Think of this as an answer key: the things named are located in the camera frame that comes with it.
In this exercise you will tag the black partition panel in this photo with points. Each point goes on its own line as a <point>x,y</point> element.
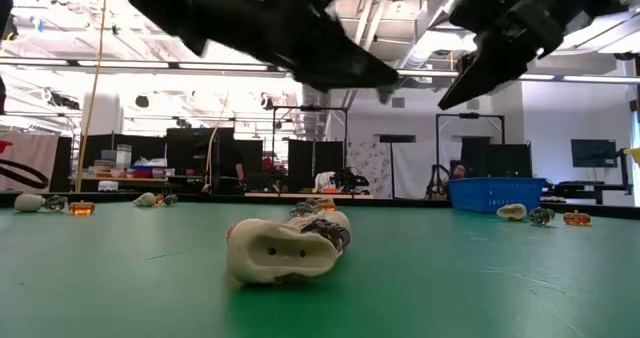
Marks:
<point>252,158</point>
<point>145,145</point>
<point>195,148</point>

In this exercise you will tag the wooden work table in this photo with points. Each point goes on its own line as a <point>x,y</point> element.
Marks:
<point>125,179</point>

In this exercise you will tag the white bag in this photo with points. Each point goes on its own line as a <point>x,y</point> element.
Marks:
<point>325,180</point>

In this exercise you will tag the black desk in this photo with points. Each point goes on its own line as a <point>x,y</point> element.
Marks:
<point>585,188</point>

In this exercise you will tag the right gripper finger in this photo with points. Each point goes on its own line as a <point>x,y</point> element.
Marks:
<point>490,73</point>
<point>465,64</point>

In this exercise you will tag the blue tray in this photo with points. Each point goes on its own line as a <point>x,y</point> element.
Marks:
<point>147,168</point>

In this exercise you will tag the red plastic basket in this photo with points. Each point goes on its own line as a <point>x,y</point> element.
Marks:
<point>4,145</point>

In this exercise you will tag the patterned white cloth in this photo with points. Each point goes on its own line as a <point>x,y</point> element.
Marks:
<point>370,173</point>

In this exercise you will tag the black flat screen monitor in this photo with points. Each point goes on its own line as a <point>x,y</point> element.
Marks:
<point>594,153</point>

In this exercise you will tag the blue plastic basket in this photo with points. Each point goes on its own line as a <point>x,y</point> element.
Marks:
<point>495,193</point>

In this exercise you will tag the wooden bench board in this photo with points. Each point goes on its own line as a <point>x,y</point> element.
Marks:
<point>307,195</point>

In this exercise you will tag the yellow plastic basket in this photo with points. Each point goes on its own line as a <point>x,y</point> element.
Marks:
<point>634,154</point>

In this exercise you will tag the black background robot arm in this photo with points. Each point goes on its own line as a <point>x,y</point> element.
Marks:
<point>435,180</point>
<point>352,180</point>

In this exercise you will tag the white light strip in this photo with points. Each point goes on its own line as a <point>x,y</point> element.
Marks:
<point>540,76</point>
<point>600,78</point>

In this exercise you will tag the clear plastic container stack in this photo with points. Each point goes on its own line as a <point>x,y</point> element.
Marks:
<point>123,155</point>

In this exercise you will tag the plain white cloth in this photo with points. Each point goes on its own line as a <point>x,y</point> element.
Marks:
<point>420,168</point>

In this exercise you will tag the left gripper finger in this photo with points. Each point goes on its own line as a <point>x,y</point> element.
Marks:
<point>350,53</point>
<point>335,78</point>

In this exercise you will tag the grey air vent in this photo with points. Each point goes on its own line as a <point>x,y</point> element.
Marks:
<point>473,105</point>

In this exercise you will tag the green table mat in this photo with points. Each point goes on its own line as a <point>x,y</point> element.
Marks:
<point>450,278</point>

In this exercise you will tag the person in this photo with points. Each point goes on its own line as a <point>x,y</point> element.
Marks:
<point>239,170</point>
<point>457,170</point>

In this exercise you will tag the silver ventilation duct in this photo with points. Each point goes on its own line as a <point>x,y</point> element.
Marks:
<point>314,113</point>

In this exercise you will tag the black metal frame stand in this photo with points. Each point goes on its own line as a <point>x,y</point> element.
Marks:
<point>470,115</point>
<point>310,108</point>

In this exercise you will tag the white column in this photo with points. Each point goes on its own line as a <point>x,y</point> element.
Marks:
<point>102,113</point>

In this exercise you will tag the pale pink curtain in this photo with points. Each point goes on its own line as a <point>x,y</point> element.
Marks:
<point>35,148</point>

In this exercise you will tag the large black monitor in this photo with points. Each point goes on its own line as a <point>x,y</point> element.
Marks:
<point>495,160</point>

